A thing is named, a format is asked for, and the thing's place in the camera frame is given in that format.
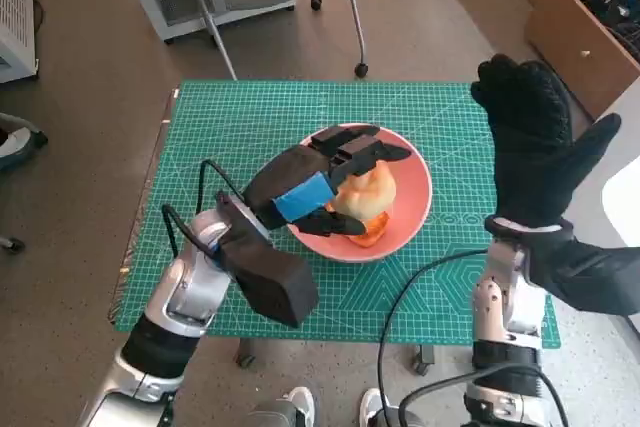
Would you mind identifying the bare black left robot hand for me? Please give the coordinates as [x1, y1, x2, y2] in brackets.
[242, 124, 416, 238]

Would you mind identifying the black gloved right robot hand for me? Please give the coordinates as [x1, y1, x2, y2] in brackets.
[470, 52, 623, 229]

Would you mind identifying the round toy bread bun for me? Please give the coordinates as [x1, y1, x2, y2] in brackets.
[331, 160, 399, 222]

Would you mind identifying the rectangular striped toy bread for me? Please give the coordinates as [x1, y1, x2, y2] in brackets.
[344, 211, 391, 248]

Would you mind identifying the pink bowl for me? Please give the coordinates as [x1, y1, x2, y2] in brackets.
[285, 121, 433, 264]

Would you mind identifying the green cutting mat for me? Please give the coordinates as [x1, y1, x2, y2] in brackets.
[108, 79, 562, 349]

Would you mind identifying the white rounded object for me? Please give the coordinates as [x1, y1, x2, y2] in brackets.
[602, 159, 640, 248]

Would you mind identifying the black table leg caster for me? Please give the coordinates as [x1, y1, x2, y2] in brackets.
[410, 344, 437, 376]
[234, 336, 257, 368]

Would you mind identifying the person's foot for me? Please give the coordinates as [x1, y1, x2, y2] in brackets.
[0, 114, 50, 171]

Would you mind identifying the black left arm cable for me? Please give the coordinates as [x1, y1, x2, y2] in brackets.
[160, 159, 246, 258]

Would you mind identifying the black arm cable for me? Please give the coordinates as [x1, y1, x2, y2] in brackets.
[160, 159, 246, 258]
[377, 248, 569, 427]

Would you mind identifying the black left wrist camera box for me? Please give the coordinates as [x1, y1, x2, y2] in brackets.
[219, 226, 320, 329]

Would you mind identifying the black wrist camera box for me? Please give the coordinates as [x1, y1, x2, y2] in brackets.
[219, 226, 320, 329]
[527, 234, 640, 316]

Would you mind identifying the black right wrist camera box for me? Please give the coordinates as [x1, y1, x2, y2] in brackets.
[527, 234, 640, 316]

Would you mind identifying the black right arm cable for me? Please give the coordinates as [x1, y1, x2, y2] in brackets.
[377, 248, 569, 427]

